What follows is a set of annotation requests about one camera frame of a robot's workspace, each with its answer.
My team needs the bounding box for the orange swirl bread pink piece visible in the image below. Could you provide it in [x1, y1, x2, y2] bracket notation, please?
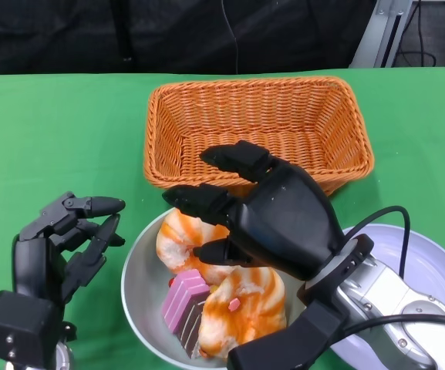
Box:
[197, 265, 287, 359]

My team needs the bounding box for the green tablecloth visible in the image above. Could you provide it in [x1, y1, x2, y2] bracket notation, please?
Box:
[0, 66, 445, 370]

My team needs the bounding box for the pink striped chocolate cake slice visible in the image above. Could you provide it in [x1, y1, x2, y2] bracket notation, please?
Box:
[160, 268, 212, 359]

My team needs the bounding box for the white round plate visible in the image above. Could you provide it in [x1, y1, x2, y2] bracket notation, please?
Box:
[328, 224, 445, 370]

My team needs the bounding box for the orange wicker basket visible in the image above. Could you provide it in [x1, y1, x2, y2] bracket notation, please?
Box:
[143, 76, 376, 197]

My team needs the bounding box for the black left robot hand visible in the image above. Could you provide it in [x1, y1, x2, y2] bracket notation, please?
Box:
[12, 191, 126, 305]

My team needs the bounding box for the pale grey-green bowl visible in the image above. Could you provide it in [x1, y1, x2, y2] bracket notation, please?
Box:
[120, 207, 312, 370]

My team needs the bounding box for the black curtain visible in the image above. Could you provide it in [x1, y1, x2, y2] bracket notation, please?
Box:
[0, 0, 377, 76]

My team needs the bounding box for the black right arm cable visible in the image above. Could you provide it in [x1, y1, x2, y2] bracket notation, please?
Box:
[343, 313, 445, 335]
[341, 205, 412, 279]

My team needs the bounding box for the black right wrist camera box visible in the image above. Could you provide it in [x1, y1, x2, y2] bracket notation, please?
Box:
[226, 300, 350, 370]

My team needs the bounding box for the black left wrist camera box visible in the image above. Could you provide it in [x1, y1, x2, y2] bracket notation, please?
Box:
[0, 291, 65, 369]

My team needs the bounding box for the grey aluminium frame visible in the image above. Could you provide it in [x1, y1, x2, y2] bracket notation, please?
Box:
[351, 0, 416, 69]

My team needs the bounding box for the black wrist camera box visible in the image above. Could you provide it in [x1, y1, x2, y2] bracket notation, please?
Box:
[226, 300, 350, 370]
[0, 291, 65, 369]

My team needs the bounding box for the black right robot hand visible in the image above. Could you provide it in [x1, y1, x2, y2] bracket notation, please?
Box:
[162, 140, 346, 281]

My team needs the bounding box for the orange swirl doughnut bread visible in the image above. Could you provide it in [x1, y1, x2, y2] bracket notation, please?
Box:
[156, 209, 238, 284]

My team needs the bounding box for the black floor cable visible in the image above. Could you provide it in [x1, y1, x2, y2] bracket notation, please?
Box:
[395, 0, 438, 67]

